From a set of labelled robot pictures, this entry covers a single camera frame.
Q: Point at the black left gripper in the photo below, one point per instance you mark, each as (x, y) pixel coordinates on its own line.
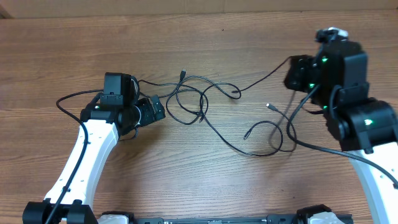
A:
(148, 114)

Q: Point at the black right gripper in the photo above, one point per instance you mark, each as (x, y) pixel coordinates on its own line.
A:
(298, 67)

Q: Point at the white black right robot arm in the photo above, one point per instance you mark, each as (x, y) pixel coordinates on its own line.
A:
(366, 128)

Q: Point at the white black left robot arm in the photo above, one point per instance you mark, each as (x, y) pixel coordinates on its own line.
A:
(115, 111)

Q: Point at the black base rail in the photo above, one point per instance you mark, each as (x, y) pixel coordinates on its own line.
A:
(314, 214)

